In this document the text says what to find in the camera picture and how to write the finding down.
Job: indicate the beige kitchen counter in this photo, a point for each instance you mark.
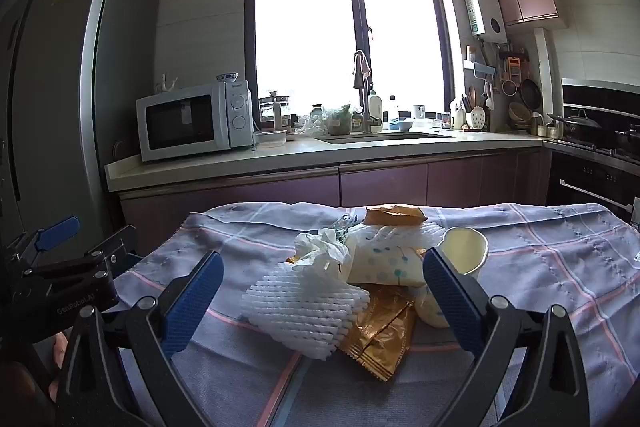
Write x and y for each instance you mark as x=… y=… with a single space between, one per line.
x=225 y=159

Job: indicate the white dotted packet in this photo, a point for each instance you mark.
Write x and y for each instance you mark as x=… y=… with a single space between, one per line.
x=380 y=262

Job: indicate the hanging strainer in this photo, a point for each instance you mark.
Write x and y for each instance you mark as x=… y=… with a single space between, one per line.
x=509 y=86

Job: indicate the black hanging pan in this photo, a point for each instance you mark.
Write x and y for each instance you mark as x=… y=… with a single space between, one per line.
x=530 y=93

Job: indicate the wok with glass lid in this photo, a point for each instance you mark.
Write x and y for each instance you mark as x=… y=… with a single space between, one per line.
x=575 y=124

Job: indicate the white tissue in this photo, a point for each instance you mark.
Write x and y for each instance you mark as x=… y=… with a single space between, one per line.
x=320 y=247

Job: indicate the white microwave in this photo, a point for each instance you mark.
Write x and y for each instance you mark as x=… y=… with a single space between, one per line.
x=180 y=122

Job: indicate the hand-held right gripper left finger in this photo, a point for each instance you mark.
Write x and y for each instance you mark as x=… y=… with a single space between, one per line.
x=195 y=302

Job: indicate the grey wall rack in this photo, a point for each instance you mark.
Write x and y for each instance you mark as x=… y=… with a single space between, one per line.
x=482 y=68

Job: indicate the clear lidded container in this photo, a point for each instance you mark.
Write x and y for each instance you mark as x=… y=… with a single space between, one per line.
x=270 y=138

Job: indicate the white mug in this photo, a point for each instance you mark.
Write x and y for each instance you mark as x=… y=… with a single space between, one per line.
x=419 y=112

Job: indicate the clear plastic bag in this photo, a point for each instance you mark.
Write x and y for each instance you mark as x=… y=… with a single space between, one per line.
x=310 y=126

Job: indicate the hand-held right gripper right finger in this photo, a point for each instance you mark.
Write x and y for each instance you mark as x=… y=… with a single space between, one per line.
x=450 y=302

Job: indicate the small gold snack wrapper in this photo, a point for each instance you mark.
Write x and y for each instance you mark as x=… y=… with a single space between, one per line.
x=395 y=214

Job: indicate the grey refrigerator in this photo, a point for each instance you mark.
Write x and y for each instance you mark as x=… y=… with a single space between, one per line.
x=60 y=107

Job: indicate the gas stove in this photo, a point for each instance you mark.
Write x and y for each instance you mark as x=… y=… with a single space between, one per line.
x=600 y=148

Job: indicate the kitchen sink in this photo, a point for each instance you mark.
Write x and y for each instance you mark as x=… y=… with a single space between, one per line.
x=375 y=137

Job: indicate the white paper cup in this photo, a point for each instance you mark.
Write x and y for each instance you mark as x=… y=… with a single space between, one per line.
x=462 y=252

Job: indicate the blue patterned bowl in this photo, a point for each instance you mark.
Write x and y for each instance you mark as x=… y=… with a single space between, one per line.
x=227 y=77

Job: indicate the white figurine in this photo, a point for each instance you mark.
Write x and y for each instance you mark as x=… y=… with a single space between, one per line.
x=167 y=83

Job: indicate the large gold snack wrapper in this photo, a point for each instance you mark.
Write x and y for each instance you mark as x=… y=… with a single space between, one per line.
x=380 y=337

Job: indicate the mauve lower cabinets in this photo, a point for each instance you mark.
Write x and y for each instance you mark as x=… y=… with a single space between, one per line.
x=385 y=187

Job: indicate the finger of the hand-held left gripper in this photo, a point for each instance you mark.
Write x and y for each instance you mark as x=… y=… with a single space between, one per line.
x=60 y=231
x=112 y=252

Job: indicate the person's left hand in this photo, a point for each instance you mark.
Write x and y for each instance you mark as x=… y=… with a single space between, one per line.
x=59 y=349

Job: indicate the bag of green vegetables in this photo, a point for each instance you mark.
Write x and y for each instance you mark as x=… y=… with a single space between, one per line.
x=337 y=119

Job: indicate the white soap bottle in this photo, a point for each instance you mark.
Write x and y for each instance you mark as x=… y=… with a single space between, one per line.
x=376 y=109

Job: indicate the black range hood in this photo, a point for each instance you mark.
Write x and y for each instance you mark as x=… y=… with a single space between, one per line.
x=600 y=97

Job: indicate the checked grey tablecloth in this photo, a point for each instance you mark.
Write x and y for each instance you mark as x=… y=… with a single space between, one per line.
x=550 y=257

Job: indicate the stacked woven bowls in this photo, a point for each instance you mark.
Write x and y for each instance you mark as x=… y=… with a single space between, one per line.
x=520 y=114

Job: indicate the kitchen window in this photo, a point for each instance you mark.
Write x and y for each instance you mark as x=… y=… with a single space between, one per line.
x=300 y=32

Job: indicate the metal faucet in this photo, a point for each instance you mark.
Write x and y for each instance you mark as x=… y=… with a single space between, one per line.
x=366 y=112

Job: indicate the glass kettle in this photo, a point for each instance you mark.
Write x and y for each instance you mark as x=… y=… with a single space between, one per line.
x=275 y=112

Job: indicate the dotted utensil holder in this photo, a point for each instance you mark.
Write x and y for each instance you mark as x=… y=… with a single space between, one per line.
x=477 y=118

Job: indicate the white water heater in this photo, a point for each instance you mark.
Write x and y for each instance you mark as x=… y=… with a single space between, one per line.
x=482 y=7

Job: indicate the black built-in oven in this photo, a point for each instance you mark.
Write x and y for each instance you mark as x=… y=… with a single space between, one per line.
x=585 y=182

